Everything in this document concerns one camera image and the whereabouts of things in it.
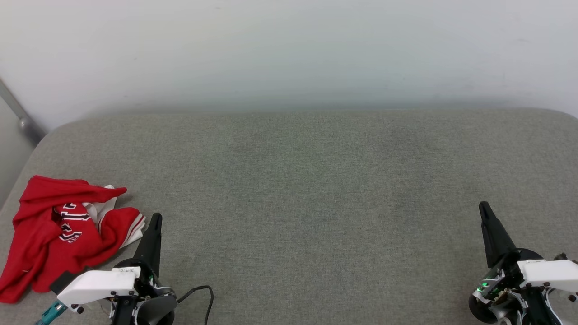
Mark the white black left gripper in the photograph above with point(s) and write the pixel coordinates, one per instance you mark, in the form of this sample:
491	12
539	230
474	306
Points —
99	284

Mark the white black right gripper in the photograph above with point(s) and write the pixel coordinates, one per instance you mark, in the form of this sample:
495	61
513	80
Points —
546	273

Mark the red basketball jersey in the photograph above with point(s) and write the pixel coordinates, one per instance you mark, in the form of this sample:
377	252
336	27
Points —
40	234

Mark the grey fabric sofa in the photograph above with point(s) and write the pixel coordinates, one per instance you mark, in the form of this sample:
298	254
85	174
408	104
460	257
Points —
293	203

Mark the grey metal pole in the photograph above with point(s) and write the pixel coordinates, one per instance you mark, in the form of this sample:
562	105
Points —
25	124

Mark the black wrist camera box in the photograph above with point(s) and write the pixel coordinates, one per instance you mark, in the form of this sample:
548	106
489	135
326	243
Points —
63	282

